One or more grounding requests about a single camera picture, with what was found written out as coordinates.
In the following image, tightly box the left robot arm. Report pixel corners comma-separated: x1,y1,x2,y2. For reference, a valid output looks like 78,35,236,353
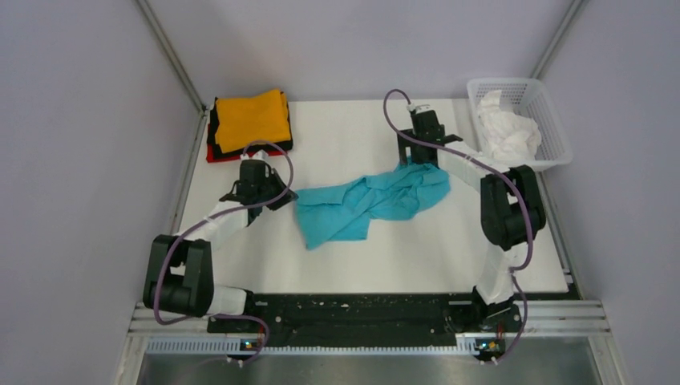
143,159,298,332

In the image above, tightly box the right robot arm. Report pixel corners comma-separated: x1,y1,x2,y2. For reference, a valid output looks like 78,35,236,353
397,104,546,330

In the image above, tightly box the white plastic basket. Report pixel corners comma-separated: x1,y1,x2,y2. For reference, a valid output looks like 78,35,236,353
467,77,573,172

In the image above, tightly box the white cable duct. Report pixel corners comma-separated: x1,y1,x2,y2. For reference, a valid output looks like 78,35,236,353
147,337,479,356

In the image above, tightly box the teal polo shirt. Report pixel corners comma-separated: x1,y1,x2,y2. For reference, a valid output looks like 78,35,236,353
295,164,451,250

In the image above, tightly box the white crumpled shirt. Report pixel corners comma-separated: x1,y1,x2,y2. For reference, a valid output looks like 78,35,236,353
477,90,542,162

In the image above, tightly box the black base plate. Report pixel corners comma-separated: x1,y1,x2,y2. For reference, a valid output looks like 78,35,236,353
207,293,522,348

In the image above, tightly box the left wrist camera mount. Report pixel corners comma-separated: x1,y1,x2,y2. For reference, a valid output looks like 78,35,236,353
241,150,269,162

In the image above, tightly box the orange folded shirt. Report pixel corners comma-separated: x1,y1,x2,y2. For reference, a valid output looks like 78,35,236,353
214,87,292,155

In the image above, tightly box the red folded shirt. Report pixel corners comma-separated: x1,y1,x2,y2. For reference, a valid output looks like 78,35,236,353
206,144,285,163

